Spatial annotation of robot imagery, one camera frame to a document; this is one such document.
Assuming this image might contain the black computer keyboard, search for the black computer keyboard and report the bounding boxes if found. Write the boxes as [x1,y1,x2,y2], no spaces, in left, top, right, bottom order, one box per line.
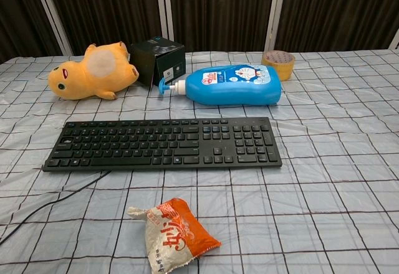
[41,117,283,172]

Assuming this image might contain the blue pump bottle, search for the blue pump bottle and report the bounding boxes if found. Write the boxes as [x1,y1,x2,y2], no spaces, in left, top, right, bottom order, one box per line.
[158,64,283,106]

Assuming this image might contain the black cardboard box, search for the black cardboard box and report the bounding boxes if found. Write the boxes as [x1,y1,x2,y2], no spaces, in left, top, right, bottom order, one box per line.
[129,39,186,88]

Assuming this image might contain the yellow packing tape roll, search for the yellow packing tape roll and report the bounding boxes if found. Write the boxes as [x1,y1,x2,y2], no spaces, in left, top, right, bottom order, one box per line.
[261,50,296,82]

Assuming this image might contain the orange white snack bag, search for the orange white snack bag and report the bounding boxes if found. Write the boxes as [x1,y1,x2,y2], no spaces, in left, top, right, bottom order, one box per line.
[127,197,223,274]

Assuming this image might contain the dark folding screen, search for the dark folding screen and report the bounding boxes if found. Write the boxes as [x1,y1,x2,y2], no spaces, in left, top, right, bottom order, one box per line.
[0,0,399,65]

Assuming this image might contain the yellow plush toy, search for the yellow plush toy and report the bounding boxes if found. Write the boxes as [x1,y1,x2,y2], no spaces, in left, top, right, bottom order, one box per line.
[47,40,140,101]

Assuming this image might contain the checked blue tablecloth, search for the checked blue tablecloth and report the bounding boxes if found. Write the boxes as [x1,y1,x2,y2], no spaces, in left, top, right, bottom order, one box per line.
[0,48,399,274]

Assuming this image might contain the black keyboard cable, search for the black keyboard cable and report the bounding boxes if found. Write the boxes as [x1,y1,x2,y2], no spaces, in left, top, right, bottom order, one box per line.
[0,169,112,245]

